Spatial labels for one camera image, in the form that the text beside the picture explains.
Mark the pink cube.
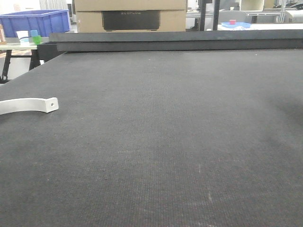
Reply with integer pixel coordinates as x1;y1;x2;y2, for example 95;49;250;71
229;20;236;25

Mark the white curved bracket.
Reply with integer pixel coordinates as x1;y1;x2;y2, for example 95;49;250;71
0;97;59;115

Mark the white paper cup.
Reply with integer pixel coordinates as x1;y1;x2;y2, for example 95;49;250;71
16;30;30;46

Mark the black raised table ledge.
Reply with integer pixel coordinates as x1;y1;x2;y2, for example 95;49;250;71
37;29;303;61

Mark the blue plastic cup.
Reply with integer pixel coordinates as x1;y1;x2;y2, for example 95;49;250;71
30;30;39;37

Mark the black vertical post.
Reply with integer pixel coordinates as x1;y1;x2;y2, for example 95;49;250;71
198;0;220;31

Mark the blue plastic crate on table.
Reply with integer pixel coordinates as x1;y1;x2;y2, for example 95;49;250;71
0;9;71;38

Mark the green plastic cup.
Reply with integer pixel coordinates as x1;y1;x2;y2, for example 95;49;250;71
32;35;42;45

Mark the blue tray in background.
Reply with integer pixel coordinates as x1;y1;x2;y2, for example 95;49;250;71
221;22;251;28

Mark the large cardboard box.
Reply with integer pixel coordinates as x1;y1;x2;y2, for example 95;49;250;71
74;0;187;33

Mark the white folding side table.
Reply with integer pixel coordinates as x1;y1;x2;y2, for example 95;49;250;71
0;40;46;84

